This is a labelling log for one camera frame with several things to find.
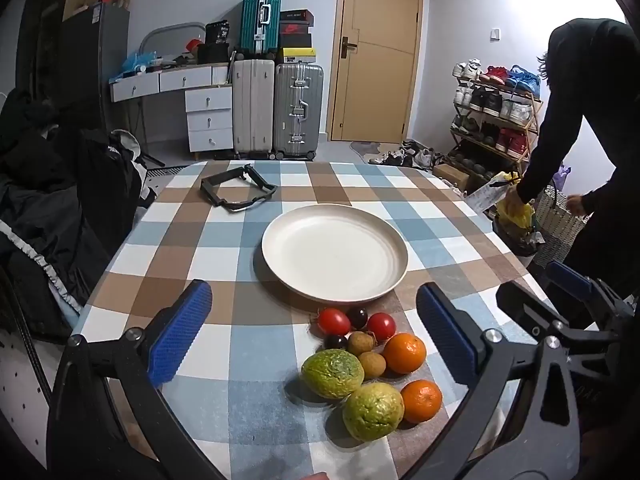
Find orange tangerine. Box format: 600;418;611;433
400;379;442;425
382;333;426;375

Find red cherry tomato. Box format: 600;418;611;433
317;308;352;336
367;312;397;344

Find yellow-green guava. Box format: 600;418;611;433
342;382;405;442

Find brown longan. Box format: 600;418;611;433
358;351;387;380
347;330;376;356

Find dark cherry tomato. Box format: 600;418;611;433
323;335;348;350
346;307;369;330

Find green wrinkled guava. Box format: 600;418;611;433
300;349;364;400

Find woven basket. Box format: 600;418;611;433
535;184;587;246

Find yellow plastic bag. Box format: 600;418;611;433
497;172;535;231

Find purple bag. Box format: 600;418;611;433
552;164;572;192

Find black clothes pile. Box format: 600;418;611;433
1;88;154;344

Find wooden shoe rack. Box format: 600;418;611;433
449;58;542;183

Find cream round plate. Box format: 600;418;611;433
260;204;409;304

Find shoes on floor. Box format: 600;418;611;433
368;140;444;170

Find person in black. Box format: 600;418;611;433
514;17;640;306

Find white drawer desk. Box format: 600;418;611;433
111;63;233;155

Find beige suitcase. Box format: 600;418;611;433
232;60;276;156

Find wooden door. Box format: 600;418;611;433
326;0;424;143

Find silver aluminium suitcase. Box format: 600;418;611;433
273;63;324;160

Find dark cabinet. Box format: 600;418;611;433
55;3;129;131

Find teal suitcase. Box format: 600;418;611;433
239;0;282;58

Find stacked shoe boxes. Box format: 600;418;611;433
277;9;317;64

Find black plastic frame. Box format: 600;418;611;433
200;164;279;212

